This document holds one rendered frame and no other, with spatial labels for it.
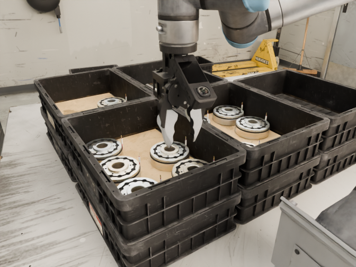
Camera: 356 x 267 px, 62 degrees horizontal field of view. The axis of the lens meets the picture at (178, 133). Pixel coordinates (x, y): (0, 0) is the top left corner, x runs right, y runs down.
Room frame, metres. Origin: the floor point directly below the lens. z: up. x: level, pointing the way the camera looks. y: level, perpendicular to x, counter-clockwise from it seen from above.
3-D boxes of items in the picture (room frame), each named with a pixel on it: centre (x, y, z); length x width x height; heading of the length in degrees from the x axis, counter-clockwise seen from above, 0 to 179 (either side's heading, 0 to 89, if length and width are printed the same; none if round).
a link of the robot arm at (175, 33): (0.57, 0.00, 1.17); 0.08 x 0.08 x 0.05
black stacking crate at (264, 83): (0.95, -0.42, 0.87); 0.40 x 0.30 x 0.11; 33
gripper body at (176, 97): (0.58, 0.00, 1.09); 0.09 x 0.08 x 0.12; 26
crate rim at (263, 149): (0.79, -0.17, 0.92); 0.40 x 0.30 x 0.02; 33
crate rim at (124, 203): (0.63, 0.08, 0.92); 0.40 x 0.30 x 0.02; 33
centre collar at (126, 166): (0.59, 0.14, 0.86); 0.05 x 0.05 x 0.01
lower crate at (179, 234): (0.63, 0.08, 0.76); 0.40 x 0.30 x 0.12; 33
